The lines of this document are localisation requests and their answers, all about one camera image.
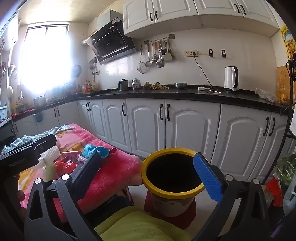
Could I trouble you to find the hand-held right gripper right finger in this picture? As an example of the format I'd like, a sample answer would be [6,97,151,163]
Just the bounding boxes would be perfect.
[193,152,272,241]

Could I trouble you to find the black kitchen countertop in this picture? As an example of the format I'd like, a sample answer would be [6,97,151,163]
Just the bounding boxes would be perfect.
[11,85,290,115]

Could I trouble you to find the clear plastic bag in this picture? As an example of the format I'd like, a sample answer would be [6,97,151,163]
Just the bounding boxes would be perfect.
[255,88,277,103]

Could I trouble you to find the blue fluffy cloth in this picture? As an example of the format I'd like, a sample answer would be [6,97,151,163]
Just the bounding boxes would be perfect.
[83,144,111,159]

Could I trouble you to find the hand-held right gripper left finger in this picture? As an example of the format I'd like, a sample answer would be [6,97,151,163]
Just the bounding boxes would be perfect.
[24,152,102,241]

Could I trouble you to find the row of hanging kitchen utensils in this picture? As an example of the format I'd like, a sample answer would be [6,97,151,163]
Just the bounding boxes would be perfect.
[144,37,175,69]

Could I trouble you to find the black power cable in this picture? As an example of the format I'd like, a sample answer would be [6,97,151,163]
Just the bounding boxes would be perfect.
[193,54,213,90]

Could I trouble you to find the chipboard panel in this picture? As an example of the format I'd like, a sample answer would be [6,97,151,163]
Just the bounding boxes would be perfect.
[276,67,296,105]

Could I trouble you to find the white electric kettle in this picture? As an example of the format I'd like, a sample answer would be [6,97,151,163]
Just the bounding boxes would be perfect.
[224,66,239,91]

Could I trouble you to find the white upper cabinets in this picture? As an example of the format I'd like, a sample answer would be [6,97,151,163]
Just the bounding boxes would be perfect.
[122,0,281,39]

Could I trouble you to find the pale green bottle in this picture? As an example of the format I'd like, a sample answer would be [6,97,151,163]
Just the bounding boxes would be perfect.
[45,160,56,181]

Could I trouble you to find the group of condiment bottles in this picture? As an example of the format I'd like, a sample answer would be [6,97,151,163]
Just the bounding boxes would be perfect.
[82,80,96,94]

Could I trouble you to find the yellow wall poster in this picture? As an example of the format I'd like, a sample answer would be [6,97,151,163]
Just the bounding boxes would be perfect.
[281,25,296,59]

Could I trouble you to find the bright window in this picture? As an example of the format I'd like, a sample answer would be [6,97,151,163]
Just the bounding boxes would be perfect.
[20,23,72,91]

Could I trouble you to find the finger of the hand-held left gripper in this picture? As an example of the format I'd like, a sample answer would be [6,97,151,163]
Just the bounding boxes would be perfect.
[1,134,57,155]

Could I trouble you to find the white packet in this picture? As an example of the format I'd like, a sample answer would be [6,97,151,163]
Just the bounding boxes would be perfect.
[40,146,61,164]

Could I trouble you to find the red plastic stool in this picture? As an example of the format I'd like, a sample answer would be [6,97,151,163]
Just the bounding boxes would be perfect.
[144,190,197,229]

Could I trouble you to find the person's green clothing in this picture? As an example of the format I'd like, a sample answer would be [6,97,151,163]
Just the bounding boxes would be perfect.
[94,206,192,241]

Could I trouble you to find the steel cooking pot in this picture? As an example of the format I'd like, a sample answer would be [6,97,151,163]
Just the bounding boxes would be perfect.
[33,95,46,107]

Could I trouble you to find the small hanging utensil rack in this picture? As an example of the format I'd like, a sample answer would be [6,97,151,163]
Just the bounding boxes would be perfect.
[89,58,100,76]

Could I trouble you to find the red snack wrapper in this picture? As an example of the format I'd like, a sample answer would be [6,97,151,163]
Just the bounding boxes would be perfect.
[55,160,77,179]

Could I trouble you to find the pink printed blanket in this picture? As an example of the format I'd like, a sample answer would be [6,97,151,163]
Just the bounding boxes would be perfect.
[17,123,142,216]

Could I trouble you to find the white lower cabinets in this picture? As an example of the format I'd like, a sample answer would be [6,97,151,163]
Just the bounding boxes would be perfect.
[13,98,289,181]

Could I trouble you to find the light blue garment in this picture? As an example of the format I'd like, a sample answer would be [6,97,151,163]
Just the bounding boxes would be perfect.
[2,125,75,151]

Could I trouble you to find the white cabinets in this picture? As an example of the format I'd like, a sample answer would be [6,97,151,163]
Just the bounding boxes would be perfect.
[13,98,289,181]
[122,0,281,39]

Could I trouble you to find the black range hood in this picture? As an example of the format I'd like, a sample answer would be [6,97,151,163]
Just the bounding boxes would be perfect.
[82,10,139,65]

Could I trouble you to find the yellow-rimmed trash bin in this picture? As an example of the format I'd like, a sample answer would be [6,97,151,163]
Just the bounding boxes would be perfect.
[141,148,210,217]

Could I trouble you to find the pink foil wrapper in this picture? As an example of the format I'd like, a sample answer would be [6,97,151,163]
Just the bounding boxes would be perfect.
[69,151,86,165]

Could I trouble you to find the bag of green vegetables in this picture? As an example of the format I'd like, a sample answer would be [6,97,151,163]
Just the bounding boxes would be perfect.
[275,155,296,186]

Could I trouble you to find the red plastic bag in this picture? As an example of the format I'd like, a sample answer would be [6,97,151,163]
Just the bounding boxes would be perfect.
[265,177,284,207]

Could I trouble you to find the black metal stand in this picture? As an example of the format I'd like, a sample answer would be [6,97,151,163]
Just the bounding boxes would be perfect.
[280,54,296,139]

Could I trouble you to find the hanging wire strainer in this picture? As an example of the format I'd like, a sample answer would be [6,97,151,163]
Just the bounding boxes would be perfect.
[138,45,148,74]

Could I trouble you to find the pile of dried roots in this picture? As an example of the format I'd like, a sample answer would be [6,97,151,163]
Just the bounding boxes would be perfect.
[143,82,170,90]

